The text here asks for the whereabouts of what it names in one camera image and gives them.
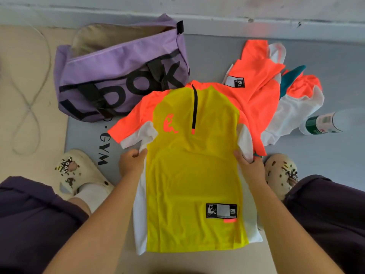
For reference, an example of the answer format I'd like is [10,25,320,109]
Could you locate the person's right hand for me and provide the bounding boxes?
[234,150,267,187]

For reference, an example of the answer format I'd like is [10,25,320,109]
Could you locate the person's left hand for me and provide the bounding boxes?
[119,148,148,178]

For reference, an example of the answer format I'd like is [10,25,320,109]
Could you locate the yellow and orange sports jersey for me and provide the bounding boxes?
[107,80,267,256]

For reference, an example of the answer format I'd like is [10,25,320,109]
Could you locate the person's right forearm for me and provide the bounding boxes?
[247,178,345,274]

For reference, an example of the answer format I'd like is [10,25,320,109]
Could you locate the person's left forearm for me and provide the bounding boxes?
[43,168,143,274]

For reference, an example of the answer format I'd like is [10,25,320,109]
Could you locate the cream right clog with charms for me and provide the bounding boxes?
[264,153,299,201]

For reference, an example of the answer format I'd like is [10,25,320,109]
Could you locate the cream clog with charms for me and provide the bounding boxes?
[264,153,299,201]
[55,149,114,196]

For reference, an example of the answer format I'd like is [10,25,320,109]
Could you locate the white sock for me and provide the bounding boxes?
[75,182,110,213]

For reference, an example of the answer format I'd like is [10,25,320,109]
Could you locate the cream left clog with charms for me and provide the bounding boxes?
[55,149,114,196]

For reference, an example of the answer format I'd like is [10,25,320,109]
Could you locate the grey gym mat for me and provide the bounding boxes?
[64,33,365,198]

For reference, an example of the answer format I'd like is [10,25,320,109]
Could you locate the orange white teal sports jersey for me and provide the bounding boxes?
[261,43,325,147]

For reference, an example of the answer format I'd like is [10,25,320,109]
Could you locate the purple duffel bag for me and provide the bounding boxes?
[54,13,190,123]

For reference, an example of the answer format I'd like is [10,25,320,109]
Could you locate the plastic bottle with green label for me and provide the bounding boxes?
[299,108,365,136]

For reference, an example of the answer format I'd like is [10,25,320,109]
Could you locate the dark purple shorts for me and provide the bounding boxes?
[0,174,365,274]

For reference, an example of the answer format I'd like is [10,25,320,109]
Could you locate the thin grey cable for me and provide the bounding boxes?
[0,24,52,156]

